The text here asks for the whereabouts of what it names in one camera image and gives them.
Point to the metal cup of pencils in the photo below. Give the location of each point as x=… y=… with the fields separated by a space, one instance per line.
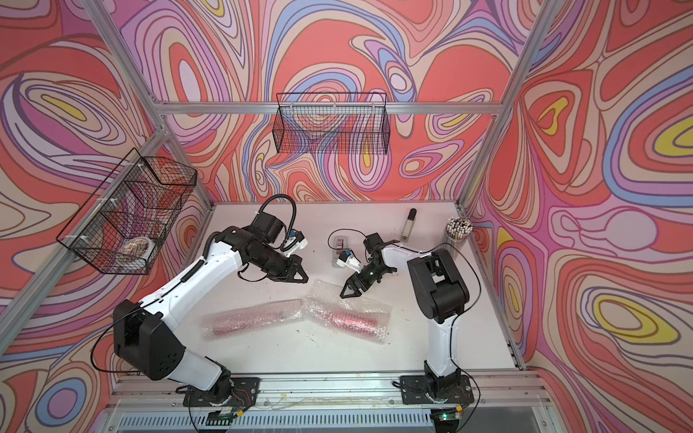
x=457 y=230

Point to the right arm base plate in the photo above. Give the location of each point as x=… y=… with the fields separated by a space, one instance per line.
x=422 y=389

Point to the black wire basket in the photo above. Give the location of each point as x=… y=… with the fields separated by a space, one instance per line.
x=336 y=122
x=141 y=196

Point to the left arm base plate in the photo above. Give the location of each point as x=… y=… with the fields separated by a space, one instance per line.
x=234 y=392

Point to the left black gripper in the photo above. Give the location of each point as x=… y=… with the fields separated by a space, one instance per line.
x=293 y=265

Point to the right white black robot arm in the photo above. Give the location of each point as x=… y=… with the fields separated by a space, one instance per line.
x=441 y=295

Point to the silver black marker tube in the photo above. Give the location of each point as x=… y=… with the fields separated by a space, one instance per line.
x=408 y=226

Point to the grey tape dispenser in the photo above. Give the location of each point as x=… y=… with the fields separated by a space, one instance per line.
x=338 y=244

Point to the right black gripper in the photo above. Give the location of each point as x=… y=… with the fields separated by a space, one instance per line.
x=351 y=282

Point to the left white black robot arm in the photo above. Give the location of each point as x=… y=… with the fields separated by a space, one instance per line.
x=144 y=331

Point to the bubble wrap sheet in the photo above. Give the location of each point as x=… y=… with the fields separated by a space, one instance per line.
x=290 y=306
x=323 y=298

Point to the aluminium front rail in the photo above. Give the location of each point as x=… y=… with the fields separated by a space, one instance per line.
x=508 y=401

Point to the back black wire basket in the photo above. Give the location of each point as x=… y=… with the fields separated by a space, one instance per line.
x=336 y=122

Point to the left black wire basket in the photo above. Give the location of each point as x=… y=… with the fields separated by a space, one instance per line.
x=141 y=196

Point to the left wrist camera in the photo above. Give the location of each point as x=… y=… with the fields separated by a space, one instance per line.
x=295 y=242

